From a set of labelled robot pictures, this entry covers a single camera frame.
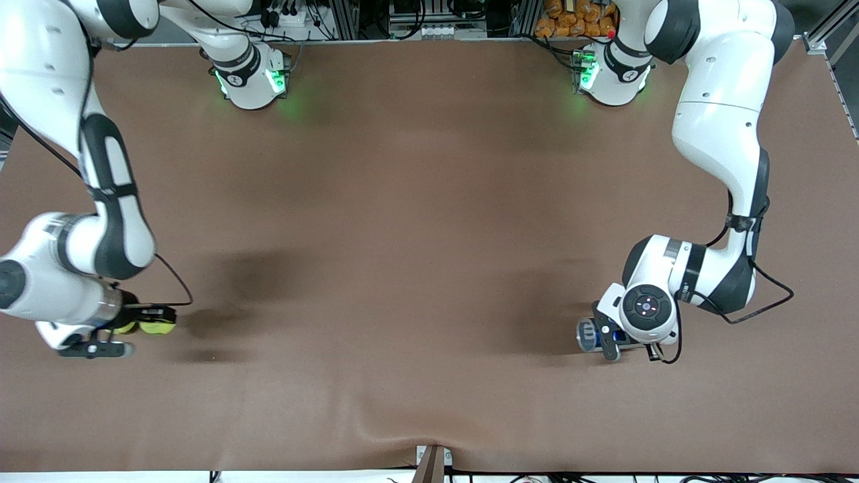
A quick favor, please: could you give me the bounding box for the clear tennis ball can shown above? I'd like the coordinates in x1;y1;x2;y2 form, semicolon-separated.
576;318;638;354

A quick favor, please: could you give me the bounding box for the brown table mat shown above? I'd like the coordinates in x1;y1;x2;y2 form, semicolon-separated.
0;37;859;474

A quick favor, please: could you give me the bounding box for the white power strip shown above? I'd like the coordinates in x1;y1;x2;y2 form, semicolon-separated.
245;5;311;33

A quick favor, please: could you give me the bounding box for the white terminal block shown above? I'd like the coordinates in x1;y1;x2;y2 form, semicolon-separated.
416;24;470;40

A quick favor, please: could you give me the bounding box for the orange packets pile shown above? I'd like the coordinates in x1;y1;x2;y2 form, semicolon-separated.
535;0;618;39

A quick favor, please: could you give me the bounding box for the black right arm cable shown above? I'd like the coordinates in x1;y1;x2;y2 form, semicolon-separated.
0;40;194;309

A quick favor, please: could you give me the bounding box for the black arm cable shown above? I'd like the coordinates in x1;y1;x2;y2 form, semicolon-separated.
0;40;194;309
644;191;795;364

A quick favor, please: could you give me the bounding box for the metal table edge bracket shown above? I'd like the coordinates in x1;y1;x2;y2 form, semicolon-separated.
415;444;453;483

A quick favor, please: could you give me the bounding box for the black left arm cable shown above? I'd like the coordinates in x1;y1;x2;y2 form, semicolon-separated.
644;191;795;364

